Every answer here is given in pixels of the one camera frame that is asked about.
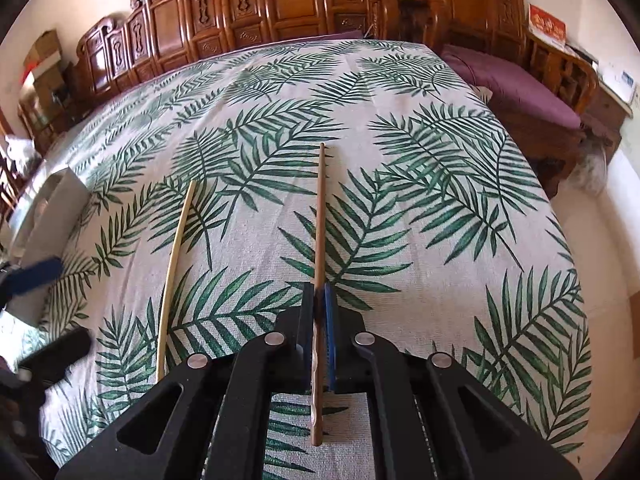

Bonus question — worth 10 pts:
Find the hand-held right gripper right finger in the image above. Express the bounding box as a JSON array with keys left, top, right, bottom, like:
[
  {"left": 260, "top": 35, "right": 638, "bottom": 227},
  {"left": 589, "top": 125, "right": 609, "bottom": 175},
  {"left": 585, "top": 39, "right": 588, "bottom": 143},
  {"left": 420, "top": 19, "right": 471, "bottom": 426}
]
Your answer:
[{"left": 323, "top": 281, "right": 585, "bottom": 480}]

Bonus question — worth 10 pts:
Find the cardboard box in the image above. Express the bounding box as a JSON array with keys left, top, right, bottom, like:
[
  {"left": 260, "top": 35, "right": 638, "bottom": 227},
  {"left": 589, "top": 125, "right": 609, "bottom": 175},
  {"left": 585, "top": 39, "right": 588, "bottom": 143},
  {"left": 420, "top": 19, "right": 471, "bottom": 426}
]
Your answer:
[{"left": 22, "top": 29, "right": 65, "bottom": 88}]

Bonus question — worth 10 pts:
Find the light bamboo chopstick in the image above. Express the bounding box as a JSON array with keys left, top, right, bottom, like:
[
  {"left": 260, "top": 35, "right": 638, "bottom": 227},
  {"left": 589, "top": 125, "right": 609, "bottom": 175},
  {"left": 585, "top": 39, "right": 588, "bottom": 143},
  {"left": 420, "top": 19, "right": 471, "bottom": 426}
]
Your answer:
[{"left": 155, "top": 180, "right": 199, "bottom": 385}]

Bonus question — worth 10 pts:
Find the white box with blue print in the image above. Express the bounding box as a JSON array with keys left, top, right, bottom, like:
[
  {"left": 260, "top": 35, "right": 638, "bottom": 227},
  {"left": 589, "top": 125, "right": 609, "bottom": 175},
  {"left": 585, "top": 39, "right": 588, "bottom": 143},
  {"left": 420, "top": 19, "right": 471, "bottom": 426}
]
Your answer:
[{"left": 599, "top": 61, "right": 637, "bottom": 100}]

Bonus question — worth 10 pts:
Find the white plastic bag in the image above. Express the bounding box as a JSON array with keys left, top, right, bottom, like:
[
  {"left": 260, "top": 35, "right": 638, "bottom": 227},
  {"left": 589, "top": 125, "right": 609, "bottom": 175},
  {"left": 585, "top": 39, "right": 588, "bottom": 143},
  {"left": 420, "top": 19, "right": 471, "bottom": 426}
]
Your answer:
[{"left": 4, "top": 134, "right": 37, "bottom": 173}]

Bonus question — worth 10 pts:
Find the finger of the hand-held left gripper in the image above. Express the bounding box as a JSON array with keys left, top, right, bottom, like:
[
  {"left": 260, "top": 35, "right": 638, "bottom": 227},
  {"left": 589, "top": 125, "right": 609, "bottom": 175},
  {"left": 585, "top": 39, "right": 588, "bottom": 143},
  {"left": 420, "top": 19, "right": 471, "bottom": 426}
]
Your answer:
[
  {"left": 16, "top": 329, "right": 92, "bottom": 384},
  {"left": 0, "top": 256, "right": 64, "bottom": 307}
]

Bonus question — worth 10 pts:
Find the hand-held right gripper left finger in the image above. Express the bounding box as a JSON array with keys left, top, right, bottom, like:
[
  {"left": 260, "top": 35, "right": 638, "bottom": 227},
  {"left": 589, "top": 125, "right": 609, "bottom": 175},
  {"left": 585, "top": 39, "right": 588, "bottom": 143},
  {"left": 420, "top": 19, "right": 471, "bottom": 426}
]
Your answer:
[{"left": 54, "top": 282, "right": 316, "bottom": 480}]

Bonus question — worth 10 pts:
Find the short carved wooden sofa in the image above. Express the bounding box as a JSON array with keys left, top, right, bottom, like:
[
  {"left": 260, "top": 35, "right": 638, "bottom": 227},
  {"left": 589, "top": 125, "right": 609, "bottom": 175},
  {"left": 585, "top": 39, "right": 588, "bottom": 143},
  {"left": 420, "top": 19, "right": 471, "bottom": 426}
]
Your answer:
[{"left": 370, "top": 0, "right": 602, "bottom": 198}]

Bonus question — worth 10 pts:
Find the wooden bedside cabinet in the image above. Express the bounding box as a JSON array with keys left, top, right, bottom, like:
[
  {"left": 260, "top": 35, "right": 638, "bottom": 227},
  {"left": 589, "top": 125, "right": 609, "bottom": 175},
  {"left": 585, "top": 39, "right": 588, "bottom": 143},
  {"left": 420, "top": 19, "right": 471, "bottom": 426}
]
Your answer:
[{"left": 584, "top": 80, "right": 632, "bottom": 133}]

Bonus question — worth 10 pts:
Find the dark brown wooden chopstick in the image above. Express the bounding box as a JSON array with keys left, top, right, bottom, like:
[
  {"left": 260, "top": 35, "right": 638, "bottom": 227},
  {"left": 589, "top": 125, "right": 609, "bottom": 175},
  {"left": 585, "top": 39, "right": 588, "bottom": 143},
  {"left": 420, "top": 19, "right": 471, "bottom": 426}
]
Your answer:
[{"left": 310, "top": 142, "right": 329, "bottom": 449}]

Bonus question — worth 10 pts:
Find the red box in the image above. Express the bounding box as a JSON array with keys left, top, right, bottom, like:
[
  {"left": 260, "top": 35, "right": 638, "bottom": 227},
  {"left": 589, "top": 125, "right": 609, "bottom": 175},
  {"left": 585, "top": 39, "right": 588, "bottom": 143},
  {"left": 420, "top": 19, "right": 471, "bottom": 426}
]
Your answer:
[{"left": 528, "top": 4, "right": 567, "bottom": 42}]

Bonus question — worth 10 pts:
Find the clear plastic bag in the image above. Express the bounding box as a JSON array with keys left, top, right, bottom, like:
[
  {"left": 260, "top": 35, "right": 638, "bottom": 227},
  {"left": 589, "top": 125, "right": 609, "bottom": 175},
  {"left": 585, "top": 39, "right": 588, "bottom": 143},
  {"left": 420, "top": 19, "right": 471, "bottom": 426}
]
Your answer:
[{"left": 570, "top": 149, "right": 608, "bottom": 198}]

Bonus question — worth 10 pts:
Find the leaf print tablecloth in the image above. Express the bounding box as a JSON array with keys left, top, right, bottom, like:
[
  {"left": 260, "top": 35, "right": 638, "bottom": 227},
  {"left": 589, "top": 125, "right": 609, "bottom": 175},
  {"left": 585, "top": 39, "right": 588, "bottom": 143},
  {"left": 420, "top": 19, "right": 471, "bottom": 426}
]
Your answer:
[{"left": 37, "top": 40, "right": 594, "bottom": 480}]

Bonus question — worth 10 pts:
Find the grey cutlery tray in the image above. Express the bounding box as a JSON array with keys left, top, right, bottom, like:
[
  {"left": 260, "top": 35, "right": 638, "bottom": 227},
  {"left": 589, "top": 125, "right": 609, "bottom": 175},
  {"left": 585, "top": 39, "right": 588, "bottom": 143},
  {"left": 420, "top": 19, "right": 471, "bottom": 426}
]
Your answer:
[{"left": 9, "top": 167, "right": 94, "bottom": 262}]

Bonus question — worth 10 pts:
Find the long carved wooden sofa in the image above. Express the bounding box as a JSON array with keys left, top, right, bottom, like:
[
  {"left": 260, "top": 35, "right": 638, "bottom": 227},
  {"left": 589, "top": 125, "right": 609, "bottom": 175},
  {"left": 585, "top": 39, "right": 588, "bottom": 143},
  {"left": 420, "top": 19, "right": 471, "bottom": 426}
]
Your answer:
[{"left": 17, "top": 0, "right": 401, "bottom": 153}]

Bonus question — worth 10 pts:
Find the purple seat cushion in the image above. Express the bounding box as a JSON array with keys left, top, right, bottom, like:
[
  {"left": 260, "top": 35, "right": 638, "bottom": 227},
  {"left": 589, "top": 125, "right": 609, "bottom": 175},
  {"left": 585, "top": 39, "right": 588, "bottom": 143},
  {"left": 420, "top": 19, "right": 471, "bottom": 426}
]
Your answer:
[{"left": 440, "top": 44, "right": 583, "bottom": 131}]

